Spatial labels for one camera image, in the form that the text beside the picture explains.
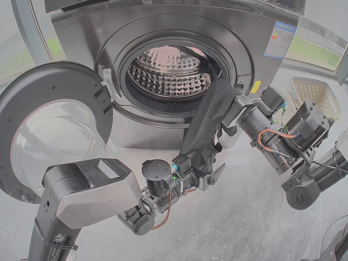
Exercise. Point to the black garment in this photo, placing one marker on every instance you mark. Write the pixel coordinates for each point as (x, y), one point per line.
(209, 113)

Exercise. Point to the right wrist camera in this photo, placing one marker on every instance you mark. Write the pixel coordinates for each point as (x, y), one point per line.
(272, 98)

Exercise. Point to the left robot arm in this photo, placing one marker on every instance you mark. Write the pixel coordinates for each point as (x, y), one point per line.
(81, 192)

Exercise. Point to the grey washing machine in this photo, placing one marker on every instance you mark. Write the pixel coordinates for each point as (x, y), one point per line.
(81, 37)

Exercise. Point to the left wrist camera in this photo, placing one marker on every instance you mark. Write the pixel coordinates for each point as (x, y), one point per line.
(181, 164)

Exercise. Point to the washing machine door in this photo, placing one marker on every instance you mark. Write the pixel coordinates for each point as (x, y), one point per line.
(54, 86)

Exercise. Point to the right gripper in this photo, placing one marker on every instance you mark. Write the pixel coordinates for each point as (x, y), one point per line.
(255, 124)

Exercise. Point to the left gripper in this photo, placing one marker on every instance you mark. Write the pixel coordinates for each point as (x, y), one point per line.
(199, 182)

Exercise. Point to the cream laundry basket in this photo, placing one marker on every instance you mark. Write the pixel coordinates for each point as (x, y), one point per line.
(312, 91)

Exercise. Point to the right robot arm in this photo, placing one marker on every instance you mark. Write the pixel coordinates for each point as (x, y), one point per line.
(310, 118)

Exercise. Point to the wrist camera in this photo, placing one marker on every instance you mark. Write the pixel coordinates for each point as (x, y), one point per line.
(181, 164)
(272, 98)

